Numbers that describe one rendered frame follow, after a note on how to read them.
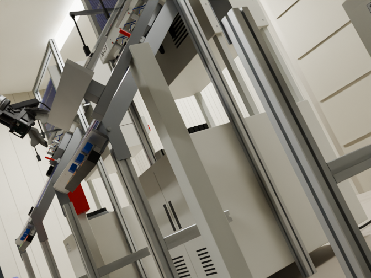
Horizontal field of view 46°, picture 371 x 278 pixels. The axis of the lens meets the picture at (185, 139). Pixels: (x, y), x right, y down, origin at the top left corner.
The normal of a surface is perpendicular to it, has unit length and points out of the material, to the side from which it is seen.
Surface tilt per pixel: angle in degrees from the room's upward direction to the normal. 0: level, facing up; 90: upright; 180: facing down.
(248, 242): 90
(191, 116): 90
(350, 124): 90
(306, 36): 90
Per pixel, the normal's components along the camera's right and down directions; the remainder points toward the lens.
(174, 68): -0.81, 0.24
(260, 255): 0.44, -0.37
